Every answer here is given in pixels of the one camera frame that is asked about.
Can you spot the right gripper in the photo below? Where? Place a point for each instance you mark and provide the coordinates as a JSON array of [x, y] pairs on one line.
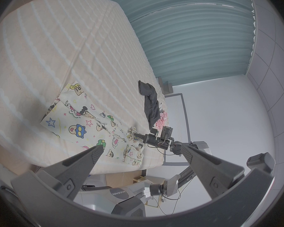
[[152, 141]]

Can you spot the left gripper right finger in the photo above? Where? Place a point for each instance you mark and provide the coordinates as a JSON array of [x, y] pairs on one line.
[[208, 171]]

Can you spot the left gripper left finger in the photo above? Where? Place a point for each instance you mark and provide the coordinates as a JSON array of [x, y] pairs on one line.
[[82, 171]]

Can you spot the white printed pyjamas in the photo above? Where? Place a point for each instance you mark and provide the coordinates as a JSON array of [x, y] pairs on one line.
[[85, 126]]

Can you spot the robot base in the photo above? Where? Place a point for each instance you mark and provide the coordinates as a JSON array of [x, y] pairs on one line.
[[132, 190]]

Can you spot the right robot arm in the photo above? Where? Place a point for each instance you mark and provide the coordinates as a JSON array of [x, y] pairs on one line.
[[176, 148]]

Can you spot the pile of clothes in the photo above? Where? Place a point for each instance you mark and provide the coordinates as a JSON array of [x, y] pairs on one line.
[[161, 122]]

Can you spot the black T-shirt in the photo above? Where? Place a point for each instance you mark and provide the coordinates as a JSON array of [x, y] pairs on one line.
[[151, 107]]

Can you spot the grey bedside table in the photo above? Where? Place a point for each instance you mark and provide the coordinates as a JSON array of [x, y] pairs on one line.
[[166, 87]]

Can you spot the bed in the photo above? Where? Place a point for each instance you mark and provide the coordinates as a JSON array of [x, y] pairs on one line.
[[49, 44]]

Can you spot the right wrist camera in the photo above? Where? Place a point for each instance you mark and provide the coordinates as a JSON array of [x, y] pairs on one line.
[[166, 132]]

